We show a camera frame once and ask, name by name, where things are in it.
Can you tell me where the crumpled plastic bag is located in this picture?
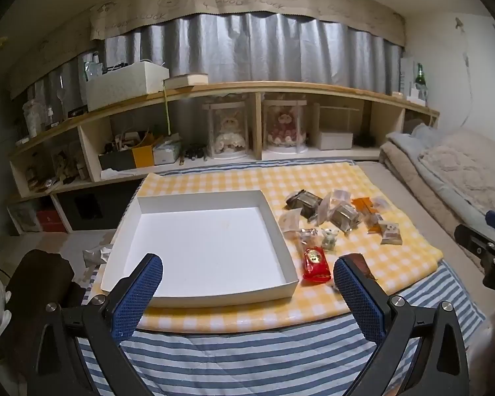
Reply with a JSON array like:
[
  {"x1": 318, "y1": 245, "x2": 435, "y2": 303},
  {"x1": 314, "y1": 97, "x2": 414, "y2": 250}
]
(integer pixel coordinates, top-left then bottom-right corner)
[{"x1": 82, "y1": 244, "x2": 114, "y2": 267}]

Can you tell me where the white carton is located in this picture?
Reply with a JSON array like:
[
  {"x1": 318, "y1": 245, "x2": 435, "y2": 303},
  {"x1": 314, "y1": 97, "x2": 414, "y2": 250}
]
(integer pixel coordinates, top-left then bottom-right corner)
[{"x1": 399, "y1": 57, "x2": 416, "y2": 96}]

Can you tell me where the thick book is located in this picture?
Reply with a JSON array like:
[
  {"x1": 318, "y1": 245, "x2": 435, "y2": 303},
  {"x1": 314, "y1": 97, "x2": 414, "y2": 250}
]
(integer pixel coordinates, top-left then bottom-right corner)
[{"x1": 164, "y1": 73, "x2": 209, "y2": 90}]

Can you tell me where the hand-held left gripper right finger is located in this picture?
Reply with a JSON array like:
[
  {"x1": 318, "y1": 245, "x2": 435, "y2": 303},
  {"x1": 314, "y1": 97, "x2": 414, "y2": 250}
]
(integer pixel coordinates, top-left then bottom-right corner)
[{"x1": 333, "y1": 254, "x2": 471, "y2": 396}]

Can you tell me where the long orange snack packet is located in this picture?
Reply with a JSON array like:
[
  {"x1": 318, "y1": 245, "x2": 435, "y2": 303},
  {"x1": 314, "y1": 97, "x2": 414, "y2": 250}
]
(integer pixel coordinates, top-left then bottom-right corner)
[{"x1": 352, "y1": 197, "x2": 374, "y2": 216}]

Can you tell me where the pile of dark small tools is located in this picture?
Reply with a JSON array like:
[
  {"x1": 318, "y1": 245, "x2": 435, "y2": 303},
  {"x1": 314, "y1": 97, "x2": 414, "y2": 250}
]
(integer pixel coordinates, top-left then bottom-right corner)
[{"x1": 181, "y1": 144, "x2": 209, "y2": 161}]

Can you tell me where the red box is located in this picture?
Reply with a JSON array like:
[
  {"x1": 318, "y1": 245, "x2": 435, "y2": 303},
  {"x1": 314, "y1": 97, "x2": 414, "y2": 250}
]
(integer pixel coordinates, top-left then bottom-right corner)
[{"x1": 36, "y1": 210, "x2": 64, "y2": 232}]

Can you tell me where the dark brown cloth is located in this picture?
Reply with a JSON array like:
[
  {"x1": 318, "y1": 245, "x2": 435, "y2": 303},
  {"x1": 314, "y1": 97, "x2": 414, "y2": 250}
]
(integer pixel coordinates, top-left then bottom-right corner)
[{"x1": 4, "y1": 248, "x2": 85, "y2": 364}]

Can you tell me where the red dress doll in case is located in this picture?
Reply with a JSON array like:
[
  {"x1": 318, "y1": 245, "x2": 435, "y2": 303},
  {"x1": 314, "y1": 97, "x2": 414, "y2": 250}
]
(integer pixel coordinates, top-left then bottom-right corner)
[{"x1": 262, "y1": 99, "x2": 308, "y2": 155}]

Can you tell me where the yellow hanging ribbon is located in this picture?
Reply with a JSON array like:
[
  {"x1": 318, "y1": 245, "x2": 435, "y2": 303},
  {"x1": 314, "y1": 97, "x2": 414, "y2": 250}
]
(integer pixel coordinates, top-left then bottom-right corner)
[{"x1": 164, "y1": 78, "x2": 173, "y2": 135}]

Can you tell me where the assorted small items pile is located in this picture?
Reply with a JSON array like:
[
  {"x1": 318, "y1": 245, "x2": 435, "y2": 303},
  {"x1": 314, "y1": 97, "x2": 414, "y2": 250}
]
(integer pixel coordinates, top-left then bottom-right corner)
[{"x1": 105, "y1": 130, "x2": 157, "y2": 153}]

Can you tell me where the white storage box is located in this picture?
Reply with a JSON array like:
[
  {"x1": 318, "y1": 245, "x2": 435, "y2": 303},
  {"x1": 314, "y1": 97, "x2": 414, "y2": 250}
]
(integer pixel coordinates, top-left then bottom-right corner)
[{"x1": 84, "y1": 61, "x2": 171, "y2": 112}]

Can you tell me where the grey curtain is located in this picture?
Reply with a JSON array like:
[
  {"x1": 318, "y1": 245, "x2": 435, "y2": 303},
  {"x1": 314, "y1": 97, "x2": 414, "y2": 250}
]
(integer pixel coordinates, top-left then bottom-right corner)
[{"x1": 25, "y1": 12, "x2": 405, "y2": 110}]

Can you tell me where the dark brown snack packet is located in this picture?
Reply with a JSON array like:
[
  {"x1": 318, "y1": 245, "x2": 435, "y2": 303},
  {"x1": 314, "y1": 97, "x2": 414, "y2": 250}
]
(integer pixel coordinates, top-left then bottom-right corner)
[{"x1": 334, "y1": 253, "x2": 382, "y2": 291}]

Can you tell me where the white framed picture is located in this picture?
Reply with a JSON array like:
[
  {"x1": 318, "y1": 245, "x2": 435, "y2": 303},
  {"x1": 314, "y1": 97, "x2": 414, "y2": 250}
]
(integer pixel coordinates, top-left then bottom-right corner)
[{"x1": 8, "y1": 204, "x2": 42, "y2": 234}]

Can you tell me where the yellow checkered cloth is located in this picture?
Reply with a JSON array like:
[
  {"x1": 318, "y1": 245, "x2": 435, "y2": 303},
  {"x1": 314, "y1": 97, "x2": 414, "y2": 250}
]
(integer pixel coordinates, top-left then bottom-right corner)
[{"x1": 133, "y1": 161, "x2": 443, "y2": 333}]

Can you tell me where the wooden craft clutter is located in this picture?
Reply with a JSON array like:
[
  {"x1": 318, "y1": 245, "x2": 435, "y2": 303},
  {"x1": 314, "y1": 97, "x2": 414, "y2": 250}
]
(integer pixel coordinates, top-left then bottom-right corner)
[{"x1": 22, "y1": 144, "x2": 87, "y2": 192}]

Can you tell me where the dark cake packet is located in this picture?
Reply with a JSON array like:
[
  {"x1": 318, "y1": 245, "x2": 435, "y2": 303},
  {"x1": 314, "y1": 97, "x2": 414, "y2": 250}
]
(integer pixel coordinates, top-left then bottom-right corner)
[
  {"x1": 285, "y1": 190, "x2": 322, "y2": 219},
  {"x1": 330, "y1": 204, "x2": 361, "y2": 234}
]

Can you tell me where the white cardboard box tray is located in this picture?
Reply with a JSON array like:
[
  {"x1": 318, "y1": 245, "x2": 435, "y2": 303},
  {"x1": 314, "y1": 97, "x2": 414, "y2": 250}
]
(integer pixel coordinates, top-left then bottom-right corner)
[{"x1": 100, "y1": 190, "x2": 300, "y2": 309}]

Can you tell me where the small white box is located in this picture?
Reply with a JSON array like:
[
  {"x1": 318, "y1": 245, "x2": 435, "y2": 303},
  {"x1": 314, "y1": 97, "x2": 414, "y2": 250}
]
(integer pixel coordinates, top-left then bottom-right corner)
[{"x1": 317, "y1": 132, "x2": 353, "y2": 150}]

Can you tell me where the tan folded blanket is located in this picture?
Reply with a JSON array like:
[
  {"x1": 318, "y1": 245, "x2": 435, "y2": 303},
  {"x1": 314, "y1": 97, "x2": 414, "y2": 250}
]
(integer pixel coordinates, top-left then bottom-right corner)
[{"x1": 379, "y1": 131, "x2": 479, "y2": 265}]

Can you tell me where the fried stick snack packet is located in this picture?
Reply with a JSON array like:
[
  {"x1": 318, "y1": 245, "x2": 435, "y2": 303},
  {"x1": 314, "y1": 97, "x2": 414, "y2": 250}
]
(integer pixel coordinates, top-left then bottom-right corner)
[{"x1": 365, "y1": 212, "x2": 384, "y2": 234}]

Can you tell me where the white bear print cookie packet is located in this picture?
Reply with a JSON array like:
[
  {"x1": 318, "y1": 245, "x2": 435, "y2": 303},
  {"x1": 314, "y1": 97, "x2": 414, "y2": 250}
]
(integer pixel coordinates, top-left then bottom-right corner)
[{"x1": 379, "y1": 220, "x2": 403, "y2": 245}]

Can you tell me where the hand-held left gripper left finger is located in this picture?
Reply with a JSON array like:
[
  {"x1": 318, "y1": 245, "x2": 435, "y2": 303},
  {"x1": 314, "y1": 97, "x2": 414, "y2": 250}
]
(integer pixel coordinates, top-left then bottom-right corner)
[{"x1": 27, "y1": 253, "x2": 164, "y2": 396}]

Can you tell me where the yellow cardboard box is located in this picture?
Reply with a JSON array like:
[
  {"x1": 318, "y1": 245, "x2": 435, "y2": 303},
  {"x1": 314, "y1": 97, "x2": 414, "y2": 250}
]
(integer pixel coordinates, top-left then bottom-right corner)
[{"x1": 131, "y1": 134, "x2": 166, "y2": 168}]

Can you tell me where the green leaf print candy packet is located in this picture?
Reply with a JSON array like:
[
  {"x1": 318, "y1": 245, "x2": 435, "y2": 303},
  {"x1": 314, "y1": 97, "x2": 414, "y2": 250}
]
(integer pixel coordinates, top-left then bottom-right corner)
[{"x1": 322, "y1": 227, "x2": 339, "y2": 252}]

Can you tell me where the grey quilt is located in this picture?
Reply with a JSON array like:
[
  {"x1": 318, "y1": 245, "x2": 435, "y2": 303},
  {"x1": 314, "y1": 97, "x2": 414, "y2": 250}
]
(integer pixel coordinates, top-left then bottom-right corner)
[{"x1": 385, "y1": 123, "x2": 495, "y2": 252}]

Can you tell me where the wooden shelf unit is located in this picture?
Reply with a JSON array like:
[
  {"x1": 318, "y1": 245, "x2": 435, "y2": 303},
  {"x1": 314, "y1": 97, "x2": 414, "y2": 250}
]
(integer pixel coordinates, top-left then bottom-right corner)
[{"x1": 8, "y1": 82, "x2": 441, "y2": 234}]

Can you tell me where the clear glass bottle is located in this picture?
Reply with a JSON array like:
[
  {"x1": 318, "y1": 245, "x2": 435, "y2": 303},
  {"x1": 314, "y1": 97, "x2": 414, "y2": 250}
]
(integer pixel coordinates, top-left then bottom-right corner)
[{"x1": 84, "y1": 51, "x2": 104, "y2": 79}]

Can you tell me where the tissue box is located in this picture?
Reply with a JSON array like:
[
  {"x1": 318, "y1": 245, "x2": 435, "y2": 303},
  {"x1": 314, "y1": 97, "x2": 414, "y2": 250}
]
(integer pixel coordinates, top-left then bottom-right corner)
[{"x1": 152, "y1": 138, "x2": 182, "y2": 166}]

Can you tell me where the wooden rack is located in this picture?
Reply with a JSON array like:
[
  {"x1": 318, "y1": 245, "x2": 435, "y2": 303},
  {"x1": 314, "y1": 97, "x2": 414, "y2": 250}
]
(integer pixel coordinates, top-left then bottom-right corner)
[{"x1": 313, "y1": 103, "x2": 361, "y2": 149}]

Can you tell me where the clear dark candy packet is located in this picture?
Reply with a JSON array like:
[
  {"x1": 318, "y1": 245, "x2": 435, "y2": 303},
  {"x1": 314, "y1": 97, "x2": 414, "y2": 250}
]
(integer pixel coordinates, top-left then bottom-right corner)
[{"x1": 299, "y1": 228, "x2": 320, "y2": 252}]

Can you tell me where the black cabinet panel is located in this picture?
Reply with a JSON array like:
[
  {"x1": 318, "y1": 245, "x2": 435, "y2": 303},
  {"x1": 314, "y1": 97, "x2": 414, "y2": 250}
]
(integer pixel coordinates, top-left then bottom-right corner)
[{"x1": 60, "y1": 192, "x2": 110, "y2": 231}]

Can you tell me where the clear plastic jar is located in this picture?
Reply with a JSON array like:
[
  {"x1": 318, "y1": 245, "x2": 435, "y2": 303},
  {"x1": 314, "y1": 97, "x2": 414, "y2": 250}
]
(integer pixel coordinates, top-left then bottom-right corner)
[{"x1": 22, "y1": 99, "x2": 44, "y2": 138}]

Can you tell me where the white paper sheet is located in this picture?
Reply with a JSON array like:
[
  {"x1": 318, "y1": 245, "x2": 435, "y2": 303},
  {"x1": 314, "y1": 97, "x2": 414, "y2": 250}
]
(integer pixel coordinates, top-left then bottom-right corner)
[{"x1": 100, "y1": 168, "x2": 137, "y2": 180}]

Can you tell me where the clear round cookie packet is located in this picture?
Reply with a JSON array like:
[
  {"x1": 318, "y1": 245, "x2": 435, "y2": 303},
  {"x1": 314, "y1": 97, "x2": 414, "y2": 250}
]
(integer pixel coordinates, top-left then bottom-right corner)
[{"x1": 278, "y1": 208, "x2": 304, "y2": 236}]

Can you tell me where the red snack packet gold label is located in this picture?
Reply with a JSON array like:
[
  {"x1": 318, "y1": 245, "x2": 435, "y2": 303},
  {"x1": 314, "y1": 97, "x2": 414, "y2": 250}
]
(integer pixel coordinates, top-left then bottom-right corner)
[{"x1": 302, "y1": 247, "x2": 331, "y2": 283}]

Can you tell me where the cream dress doll in case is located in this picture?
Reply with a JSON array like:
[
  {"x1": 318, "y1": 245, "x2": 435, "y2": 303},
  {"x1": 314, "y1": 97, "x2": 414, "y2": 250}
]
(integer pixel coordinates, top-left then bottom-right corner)
[{"x1": 202, "y1": 100, "x2": 250, "y2": 161}]

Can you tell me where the dark green box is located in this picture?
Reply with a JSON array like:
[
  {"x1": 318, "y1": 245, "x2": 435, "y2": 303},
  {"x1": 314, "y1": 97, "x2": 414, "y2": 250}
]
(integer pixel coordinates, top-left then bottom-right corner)
[{"x1": 98, "y1": 148, "x2": 135, "y2": 171}]

